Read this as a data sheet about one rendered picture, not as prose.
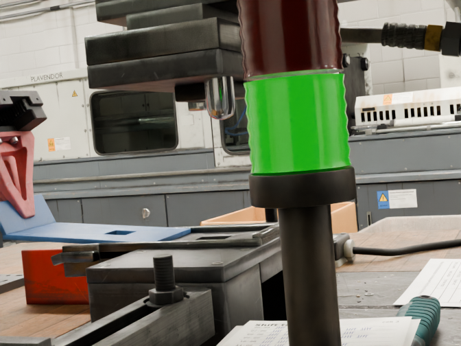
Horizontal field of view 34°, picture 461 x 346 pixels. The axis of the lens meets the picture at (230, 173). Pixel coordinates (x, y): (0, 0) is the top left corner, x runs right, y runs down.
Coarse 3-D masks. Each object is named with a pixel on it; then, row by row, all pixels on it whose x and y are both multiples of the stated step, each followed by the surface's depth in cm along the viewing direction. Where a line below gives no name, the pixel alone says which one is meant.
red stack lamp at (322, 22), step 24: (240, 0) 27; (264, 0) 26; (288, 0) 26; (312, 0) 26; (336, 0) 28; (240, 24) 28; (264, 24) 27; (288, 24) 26; (312, 24) 26; (336, 24) 27; (264, 48) 27; (288, 48) 26; (312, 48) 26; (336, 48) 27; (264, 72) 27; (288, 72) 27; (312, 72) 28; (336, 72) 29
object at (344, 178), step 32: (256, 192) 28; (288, 192) 27; (320, 192) 26; (352, 192) 27; (288, 224) 28; (320, 224) 28; (288, 256) 28; (320, 256) 28; (288, 288) 28; (320, 288) 28; (288, 320) 28; (320, 320) 28
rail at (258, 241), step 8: (176, 240) 56; (184, 240) 56; (192, 240) 55; (200, 240) 55; (208, 240) 55; (216, 240) 55; (224, 240) 54; (232, 240) 54; (240, 240) 54; (248, 240) 54; (256, 240) 53; (104, 248) 58; (112, 248) 58; (120, 248) 57; (128, 248) 57; (136, 248) 57; (144, 248) 57; (152, 248) 56; (160, 248) 56; (168, 248) 56; (176, 248) 56; (104, 256) 58
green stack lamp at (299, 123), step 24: (264, 96) 27; (288, 96) 26; (312, 96) 26; (336, 96) 27; (264, 120) 27; (288, 120) 26; (312, 120) 26; (336, 120) 27; (264, 144) 27; (288, 144) 27; (312, 144) 27; (336, 144) 27; (264, 168) 27; (288, 168) 27; (312, 168) 27
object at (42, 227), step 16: (0, 208) 63; (48, 208) 69; (0, 224) 62; (16, 224) 64; (32, 224) 66; (48, 224) 67; (64, 224) 67; (80, 224) 67; (96, 224) 67; (32, 240) 61; (48, 240) 61; (64, 240) 60; (80, 240) 60; (96, 240) 59; (112, 240) 58; (128, 240) 58; (144, 240) 58; (160, 240) 58
